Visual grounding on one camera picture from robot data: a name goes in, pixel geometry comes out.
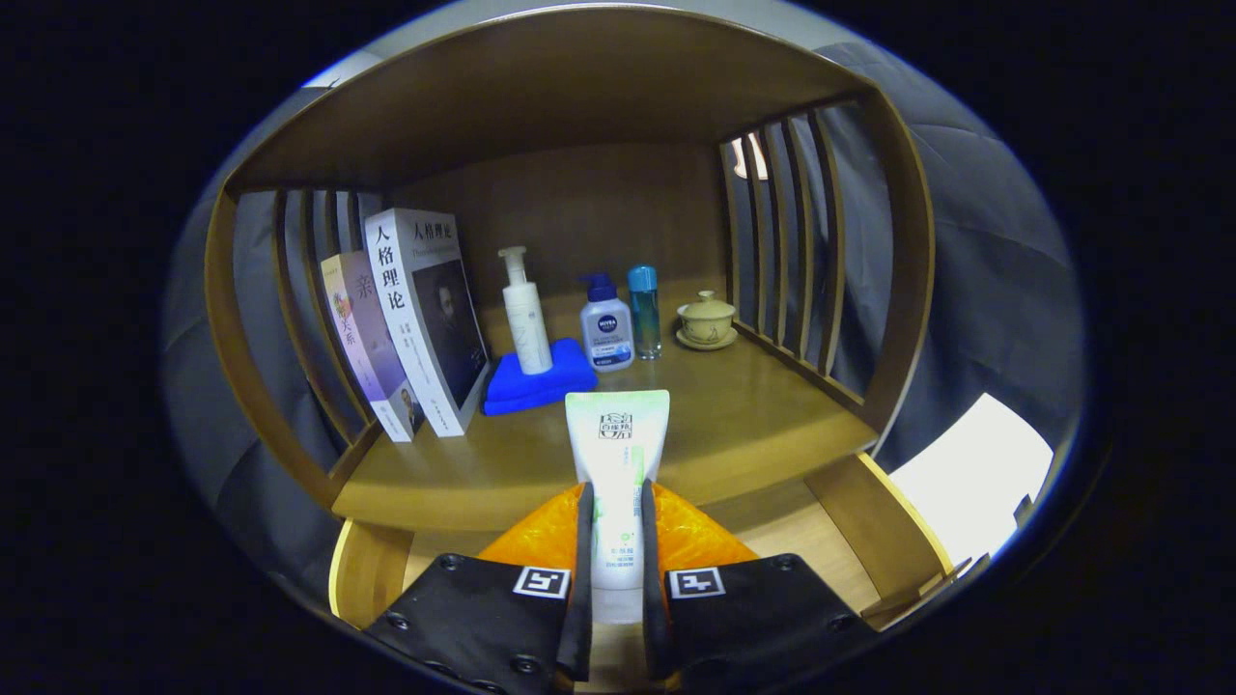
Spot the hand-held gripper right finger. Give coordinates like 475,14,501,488
641,480,880,694

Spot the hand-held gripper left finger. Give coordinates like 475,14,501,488
362,483,595,694

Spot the white green tube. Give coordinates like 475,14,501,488
564,389,671,626

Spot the wooden drawer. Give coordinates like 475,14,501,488
328,452,971,694

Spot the wooden countertop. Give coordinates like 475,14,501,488
331,290,880,534

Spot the wooden cabinet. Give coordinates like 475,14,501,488
203,5,936,513

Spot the blue folded cloth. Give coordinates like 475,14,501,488
482,338,600,417

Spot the white bottle with blue pump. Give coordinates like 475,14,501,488
579,272,635,374

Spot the beige lidded teacup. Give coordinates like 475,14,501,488
675,291,740,351

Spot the teal bottle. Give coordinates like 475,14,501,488
628,265,663,361

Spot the purple book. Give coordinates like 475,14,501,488
320,251,426,443

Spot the white book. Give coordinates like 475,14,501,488
364,208,492,438

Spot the white sheet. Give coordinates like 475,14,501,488
888,392,1055,570

